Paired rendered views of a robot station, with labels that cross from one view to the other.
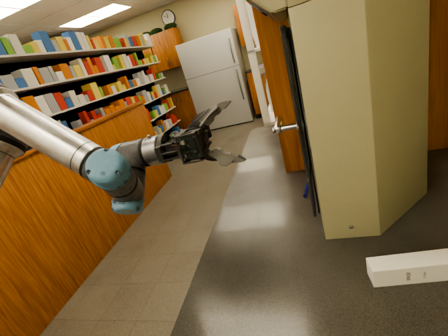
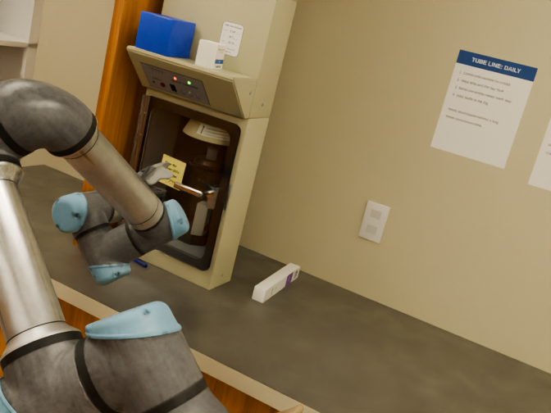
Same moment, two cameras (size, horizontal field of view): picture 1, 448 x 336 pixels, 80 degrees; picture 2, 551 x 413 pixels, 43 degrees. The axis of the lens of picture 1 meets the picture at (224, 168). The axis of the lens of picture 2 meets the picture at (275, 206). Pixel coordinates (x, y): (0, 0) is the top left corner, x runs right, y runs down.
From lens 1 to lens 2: 1.56 m
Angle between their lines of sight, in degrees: 80
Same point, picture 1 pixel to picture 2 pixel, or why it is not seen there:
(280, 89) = not seen: hidden behind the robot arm
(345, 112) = (245, 187)
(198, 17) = not seen: outside the picture
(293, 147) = not seen: hidden behind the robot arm
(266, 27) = (117, 80)
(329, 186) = (225, 241)
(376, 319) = (280, 312)
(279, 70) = (113, 126)
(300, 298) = (245, 319)
